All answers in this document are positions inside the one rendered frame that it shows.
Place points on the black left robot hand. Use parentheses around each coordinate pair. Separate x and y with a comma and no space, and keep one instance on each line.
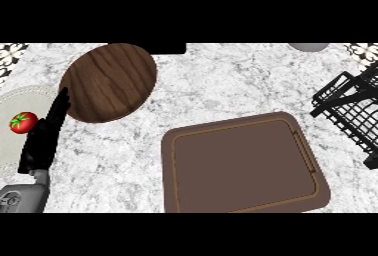
(43,140)

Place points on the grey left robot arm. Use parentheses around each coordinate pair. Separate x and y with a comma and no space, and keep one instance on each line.
(25,196)

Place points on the brown square tray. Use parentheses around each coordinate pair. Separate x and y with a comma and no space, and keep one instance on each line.
(241,166)

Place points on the pale oval placemat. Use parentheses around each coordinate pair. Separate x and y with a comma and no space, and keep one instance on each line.
(15,146)

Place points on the red tomato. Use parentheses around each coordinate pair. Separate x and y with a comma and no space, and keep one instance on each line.
(23,122)

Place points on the round dark wooden board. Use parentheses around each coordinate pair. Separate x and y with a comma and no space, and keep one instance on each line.
(110,82)

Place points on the grey round object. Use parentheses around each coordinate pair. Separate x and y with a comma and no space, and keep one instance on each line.
(308,46)

